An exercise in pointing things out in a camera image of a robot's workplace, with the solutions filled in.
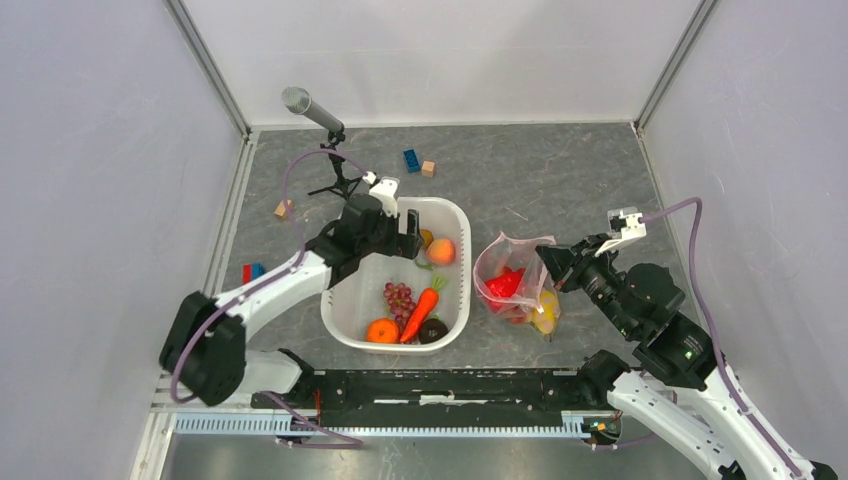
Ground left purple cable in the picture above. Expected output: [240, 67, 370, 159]
[169, 148, 376, 405]

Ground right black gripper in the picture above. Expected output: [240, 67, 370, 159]
[534, 231, 637, 336]

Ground white plastic basket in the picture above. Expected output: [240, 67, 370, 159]
[321, 197, 473, 356]

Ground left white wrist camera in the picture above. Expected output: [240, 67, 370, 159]
[361, 171, 400, 217]

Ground wooden block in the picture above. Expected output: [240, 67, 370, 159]
[274, 199, 293, 220]

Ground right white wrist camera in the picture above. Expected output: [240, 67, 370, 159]
[594, 206, 647, 257]

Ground orange carrot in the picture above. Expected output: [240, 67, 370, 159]
[399, 274, 448, 344]

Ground clear zip top bag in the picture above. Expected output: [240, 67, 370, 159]
[472, 232, 561, 340]

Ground red blue toy brick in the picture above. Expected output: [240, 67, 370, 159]
[241, 262, 266, 285]

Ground brown kiwi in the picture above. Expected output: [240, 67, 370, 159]
[419, 229, 434, 249]

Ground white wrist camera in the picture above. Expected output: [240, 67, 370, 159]
[594, 206, 647, 257]
[361, 171, 400, 217]

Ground red bell pepper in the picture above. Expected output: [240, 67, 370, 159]
[483, 267, 525, 313]

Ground purple cable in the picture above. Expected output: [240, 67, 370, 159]
[169, 148, 376, 405]
[639, 197, 806, 478]

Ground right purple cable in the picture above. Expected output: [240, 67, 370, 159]
[639, 197, 806, 478]

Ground orange tangerine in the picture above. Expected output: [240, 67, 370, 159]
[365, 318, 401, 344]

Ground purple grapes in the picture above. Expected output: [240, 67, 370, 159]
[383, 282, 416, 330]

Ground white cable duct rail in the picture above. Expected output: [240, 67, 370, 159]
[173, 413, 591, 439]

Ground strawberry bunch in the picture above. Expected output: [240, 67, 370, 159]
[498, 276, 526, 324]

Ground small wooden cube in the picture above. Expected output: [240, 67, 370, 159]
[421, 161, 436, 178]

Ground peach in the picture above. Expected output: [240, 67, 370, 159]
[426, 238, 456, 266]

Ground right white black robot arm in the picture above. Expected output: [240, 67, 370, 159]
[535, 234, 837, 479]

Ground grey microphone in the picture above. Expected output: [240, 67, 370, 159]
[281, 86, 344, 134]

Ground yellow pear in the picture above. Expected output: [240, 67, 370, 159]
[528, 290, 561, 335]

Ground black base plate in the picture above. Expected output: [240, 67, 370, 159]
[282, 368, 611, 428]

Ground dark avocado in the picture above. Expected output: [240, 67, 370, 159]
[417, 318, 449, 344]

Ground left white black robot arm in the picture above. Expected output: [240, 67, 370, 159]
[159, 194, 423, 406]

